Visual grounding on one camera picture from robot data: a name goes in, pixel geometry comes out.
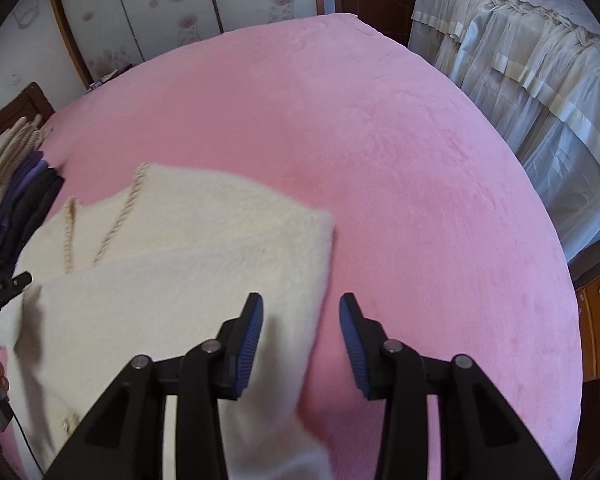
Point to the floral sliding door wardrobe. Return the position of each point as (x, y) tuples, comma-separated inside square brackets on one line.
[(180, 5)]

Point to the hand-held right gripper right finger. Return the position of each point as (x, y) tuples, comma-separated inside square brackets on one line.
[(354, 345)]

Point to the purple folded garment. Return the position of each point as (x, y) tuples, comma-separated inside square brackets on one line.
[(22, 180)]

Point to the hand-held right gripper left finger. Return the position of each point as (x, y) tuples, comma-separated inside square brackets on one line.
[(247, 345)]

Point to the wooden headboard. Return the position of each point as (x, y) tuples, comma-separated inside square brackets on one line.
[(25, 107)]

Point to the white lace curtain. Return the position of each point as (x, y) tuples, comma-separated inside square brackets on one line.
[(530, 70)]

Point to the pink plush blanket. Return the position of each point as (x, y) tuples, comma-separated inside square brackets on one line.
[(380, 160)]

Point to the white fluffy sweater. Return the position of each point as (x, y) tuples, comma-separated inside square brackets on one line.
[(180, 260)]

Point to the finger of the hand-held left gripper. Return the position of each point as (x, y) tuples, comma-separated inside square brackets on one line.
[(2, 290)]

